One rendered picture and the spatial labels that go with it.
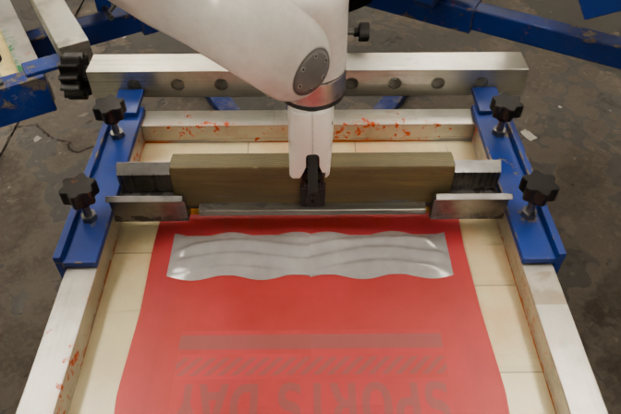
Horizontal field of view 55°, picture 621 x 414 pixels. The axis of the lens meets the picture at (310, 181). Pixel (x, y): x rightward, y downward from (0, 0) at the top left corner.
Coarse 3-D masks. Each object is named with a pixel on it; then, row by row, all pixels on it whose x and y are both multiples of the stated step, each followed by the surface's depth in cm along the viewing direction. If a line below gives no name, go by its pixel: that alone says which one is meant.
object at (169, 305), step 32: (160, 224) 80; (192, 224) 80; (224, 224) 80; (256, 224) 80; (288, 224) 80; (160, 256) 76; (160, 288) 73; (192, 288) 73; (224, 288) 73; (256, 288) 73; (288, 288) 73; (160, 320) 70; (192, 320) 70; (224, 320) 70; (256, 320) 70; (288, 320) 70; (128, 352) 67; (160, 352) 67; (128, 384) 64; (160, 384) 64
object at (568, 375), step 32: (160, 128) 90; (192, 128) 90; (224, 128) 90; (256, 128) 90; (352, 128) 90; (384, 128) 90; (416, 128) 90; (448, 128) 91; (512, 256) 74; (64, 288) 69; (96, 288) 70; (544, 288) 69; (64, 320) 66; (544, 320) 66; (64, 352) 63; (544, 352) 64; (576, 352) 63; (32, 384) 60; (64, 384) 61; (576, 384) 60
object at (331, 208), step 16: (208, 208) 77; (224, 208) 77; (240, 208) 77; (256, 208) 77; (272, 208) 77; (288, 208) 77; (304, 208) 77; (320, 208) 77; (336, 208) 77; (352, 208) 77; (368, 208) 77; (384, 208) 77; (400, 208) 77; (416, 208) 77
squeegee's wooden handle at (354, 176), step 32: (192, 160) 74; (224, 160) 74; (256, 160) 74; (288, 160) 74; (352, 160) 74; (384, 160) 74; (416, 160) 74; (448, 160) 74; (192, 192) 76; (224, 192) 76; (256, 192) 76; (288, 192) 76; (352, 192) 76; (384, 192) 76; (416, 192) 76; (448, 192) 76
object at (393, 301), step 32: (320, 224) 80; (352, 224) 80; (384, 224) 80; (416, 224) 80; (448, 224) 80; (320, 288) 73; (352, 288) 73; (384, 288) 73; (416, 288) 73; (448, 288) 73; (320, 320) 70; (352, 320) 70; (384, 320) 70; (416, 320) 70; (448, 320) 70; (480, 320) 70; (448, 352) 67; (480, 352) 67; (480, 384) 64
